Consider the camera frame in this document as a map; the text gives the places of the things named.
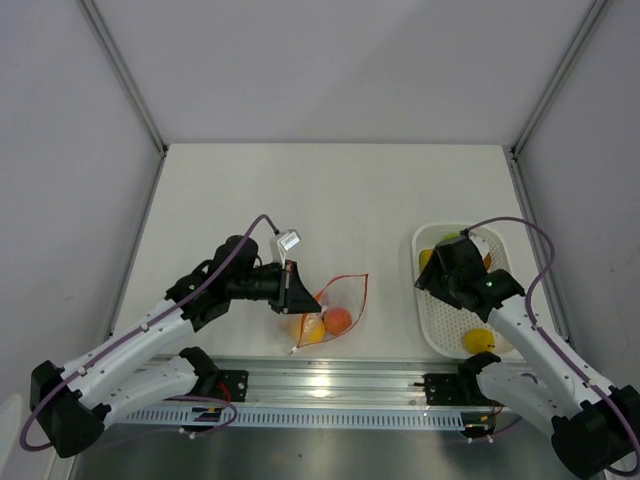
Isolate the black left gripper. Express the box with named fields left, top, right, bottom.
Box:
left=228, top=259, right=321, bottom=314

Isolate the small yellow orange fruit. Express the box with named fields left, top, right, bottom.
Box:
left=418, top=249, right=433, bottom=272

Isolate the clear orange zip top bag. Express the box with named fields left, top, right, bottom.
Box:
left=283, top=273, right=369, bottom=355

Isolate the red peach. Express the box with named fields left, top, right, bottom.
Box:
left=323, top=308, right=353, bottom=336

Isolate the brown kiwi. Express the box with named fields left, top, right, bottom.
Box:
left=483, top=252, right=493, bottom=271

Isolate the yellow lemon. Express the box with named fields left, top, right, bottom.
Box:
left=463, top=328, right=496, bottom=355

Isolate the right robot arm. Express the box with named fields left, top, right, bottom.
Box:
left=415, top=233, right=639, bottom=479

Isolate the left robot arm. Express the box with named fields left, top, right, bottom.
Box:
left=27, top=230, right=321, bottom=458

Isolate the white perforated plastic basket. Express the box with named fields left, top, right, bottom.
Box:
left=411, top=223, right=522, bottom=362

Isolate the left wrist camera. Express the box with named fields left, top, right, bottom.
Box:
left=269, top=229, right=301, bottom=266

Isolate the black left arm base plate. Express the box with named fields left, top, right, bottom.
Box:
left=198, top=370, right=249, bottom=403

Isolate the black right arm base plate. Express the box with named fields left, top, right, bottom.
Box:
left=413, top=373, right=487, bottom=406

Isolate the aluminium front rail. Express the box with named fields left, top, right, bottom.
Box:
left=134, top=357, right=501, bottom=414

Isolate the white slotted cable duct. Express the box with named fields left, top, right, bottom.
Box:
left=120, top=405, right=465, bottom=431

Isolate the right aluminium frame post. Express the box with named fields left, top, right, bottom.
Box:
left=509, top=0, right=614, bottom=154

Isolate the aluminium frame post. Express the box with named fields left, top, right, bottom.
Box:
left=509, top=0, right=614, bottom=154
left=77, top=0, right=167, bottom=154

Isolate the left aluminium frame post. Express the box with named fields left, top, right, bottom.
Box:
left=77, top=0, right=167, bottom=154

